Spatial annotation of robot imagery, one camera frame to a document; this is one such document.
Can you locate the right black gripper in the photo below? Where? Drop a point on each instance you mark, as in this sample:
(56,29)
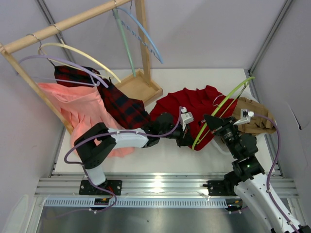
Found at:
(224,124)

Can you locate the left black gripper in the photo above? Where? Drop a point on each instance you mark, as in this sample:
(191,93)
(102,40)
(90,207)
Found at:
(182,137)

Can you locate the lime green hanger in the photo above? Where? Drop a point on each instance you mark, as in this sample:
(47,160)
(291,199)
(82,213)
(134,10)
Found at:
(245,84)

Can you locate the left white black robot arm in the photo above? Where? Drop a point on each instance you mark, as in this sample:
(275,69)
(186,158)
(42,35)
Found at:
(98,142)

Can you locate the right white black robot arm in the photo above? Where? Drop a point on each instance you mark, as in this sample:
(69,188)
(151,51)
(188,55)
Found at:
(248,179)

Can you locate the red black plaid skirt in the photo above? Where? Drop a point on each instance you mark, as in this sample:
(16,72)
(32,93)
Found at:
(129,113)

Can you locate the mint green hanger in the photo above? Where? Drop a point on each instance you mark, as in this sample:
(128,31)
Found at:
(125,42)

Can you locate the pink pleated skirt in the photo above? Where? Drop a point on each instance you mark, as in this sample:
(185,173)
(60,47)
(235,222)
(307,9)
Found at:
(81,106)

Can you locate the cream yellow hanger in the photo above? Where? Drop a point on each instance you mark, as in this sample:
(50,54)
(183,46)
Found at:
(42,52)

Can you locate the lilac hanger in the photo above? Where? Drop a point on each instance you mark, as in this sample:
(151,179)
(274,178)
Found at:
(96,80)

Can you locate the light blue hanger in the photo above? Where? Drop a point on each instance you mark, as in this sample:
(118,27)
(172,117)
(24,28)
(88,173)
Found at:
(145,40)

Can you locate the tan garment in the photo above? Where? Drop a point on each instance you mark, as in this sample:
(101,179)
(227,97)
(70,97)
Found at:
(257,116)

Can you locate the white plastic basket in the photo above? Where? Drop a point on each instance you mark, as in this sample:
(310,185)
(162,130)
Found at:
(217,141)

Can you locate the wooden clothes rack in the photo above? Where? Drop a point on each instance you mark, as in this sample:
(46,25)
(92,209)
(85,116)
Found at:
(142,87)

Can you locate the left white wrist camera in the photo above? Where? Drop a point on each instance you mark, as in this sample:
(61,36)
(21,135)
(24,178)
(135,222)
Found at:
(186,117)

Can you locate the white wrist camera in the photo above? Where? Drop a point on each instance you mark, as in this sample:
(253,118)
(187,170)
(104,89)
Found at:
(245,117)
(186,117)

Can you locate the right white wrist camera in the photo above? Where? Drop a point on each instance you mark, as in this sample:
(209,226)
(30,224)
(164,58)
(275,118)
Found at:
(245,117)

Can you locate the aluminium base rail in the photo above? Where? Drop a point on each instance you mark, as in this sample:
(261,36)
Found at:
(133,185)

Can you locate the white slotted cable duct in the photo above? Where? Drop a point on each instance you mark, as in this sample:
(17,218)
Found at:
(143,202)

